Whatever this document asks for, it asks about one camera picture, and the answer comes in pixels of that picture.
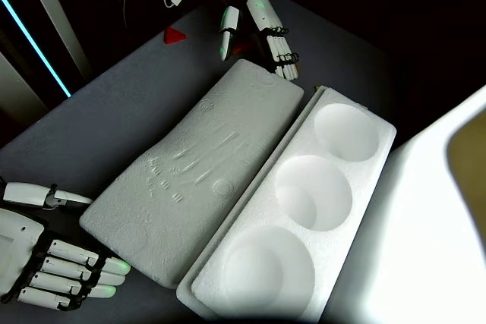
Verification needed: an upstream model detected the beige wall panel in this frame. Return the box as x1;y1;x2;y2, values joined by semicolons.
0;50;49;121

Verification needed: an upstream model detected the white styrofoam tray with wells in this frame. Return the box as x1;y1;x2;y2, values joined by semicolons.
176;85;398;323

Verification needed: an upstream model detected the grey table cloth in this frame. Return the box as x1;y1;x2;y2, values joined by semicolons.
0;0;398;324

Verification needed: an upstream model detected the white styrofoam lid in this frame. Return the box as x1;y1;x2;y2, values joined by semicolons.
78;58;305;290

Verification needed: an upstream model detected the white frame post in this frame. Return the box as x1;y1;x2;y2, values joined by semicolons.
17;0;94;77

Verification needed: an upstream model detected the toy bread pastry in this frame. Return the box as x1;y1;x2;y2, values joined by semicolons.
163;27;188;46

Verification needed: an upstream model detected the cyan light strip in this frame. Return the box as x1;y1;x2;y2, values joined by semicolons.
0;0;73;99

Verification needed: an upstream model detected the large white casing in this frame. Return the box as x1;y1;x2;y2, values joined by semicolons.
318;84;486;324

